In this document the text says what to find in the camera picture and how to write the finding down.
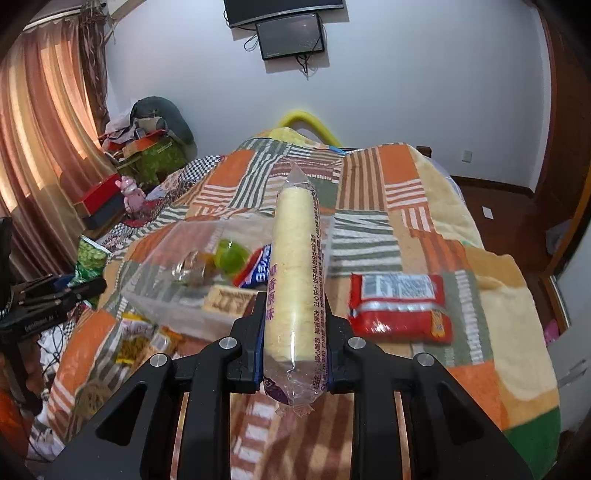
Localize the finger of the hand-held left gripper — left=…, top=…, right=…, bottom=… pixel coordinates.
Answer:
left=14, top=274, right=75, bottom=298
left=21, top=277, right=108, bottom=315

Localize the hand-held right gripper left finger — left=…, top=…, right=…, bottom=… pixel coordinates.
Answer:
left=44, top=318, right=265, bottom=480

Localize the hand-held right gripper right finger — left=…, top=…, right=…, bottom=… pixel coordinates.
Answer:
left=324, top=318, right=537, bottom=480

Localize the clear plastic container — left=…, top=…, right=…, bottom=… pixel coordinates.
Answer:
left=121, top=216, right=334, bottom=343

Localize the cream roll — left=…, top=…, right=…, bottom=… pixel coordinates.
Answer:
left=262, top=158, right=329, bottom=417

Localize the green snack bag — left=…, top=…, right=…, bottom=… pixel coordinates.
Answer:
left=73, top=234, right=112, bottom=309

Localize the beige biscuit packet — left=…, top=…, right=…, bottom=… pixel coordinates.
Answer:
left=203, top=285, right=259, bottom=324

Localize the yellow snack packet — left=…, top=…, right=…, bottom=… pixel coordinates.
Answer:
left=110, top=313, right=182, bottom=366

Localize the blue and red snack packet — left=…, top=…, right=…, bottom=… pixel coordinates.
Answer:
left=232, top=244, right=274, bottom=289

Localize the red box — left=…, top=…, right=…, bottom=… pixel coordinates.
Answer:
left=76, top=174, right=124, bottom=217

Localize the green jelly cup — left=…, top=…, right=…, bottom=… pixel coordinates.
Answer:
left=213, top=239, right=252, bottom=280

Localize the pink toy rabbit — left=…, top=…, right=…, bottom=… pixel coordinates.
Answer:
left=116, top=175, right=148, bottom=217

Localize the clear wrapped candy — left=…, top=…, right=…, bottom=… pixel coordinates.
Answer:
left=172, top=251, right=214, bottom=286

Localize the brown curtain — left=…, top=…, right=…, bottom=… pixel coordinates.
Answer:
left=0, top=9, right=118, bottom=282

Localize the green patterned box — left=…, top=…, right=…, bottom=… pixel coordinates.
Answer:
left=136, top=137, right=189, bottom=188

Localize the checkered cloth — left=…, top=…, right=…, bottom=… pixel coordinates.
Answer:
left=99, top=154, right=227, bottom=252

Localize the patchwork striped blanket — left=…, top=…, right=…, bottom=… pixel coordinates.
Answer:
left=25, top=127, right=561, bottom=480

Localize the dark grey bag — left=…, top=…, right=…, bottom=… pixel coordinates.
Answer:
left=130, top=96, right=198, bottom=155

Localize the yellow bed rail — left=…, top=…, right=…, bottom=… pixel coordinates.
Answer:
left=277, top=110, right=343, bottom=147

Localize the black monitor cable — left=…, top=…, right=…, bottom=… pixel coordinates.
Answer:
left=295, top=53, right=317, bottom=80

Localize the small black wall monitor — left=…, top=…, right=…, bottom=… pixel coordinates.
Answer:
left=255, top=13, right=328, bottom=62

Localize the large black wall screen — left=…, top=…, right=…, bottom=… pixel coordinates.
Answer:
left=223, top=0, right=346, bottom=29

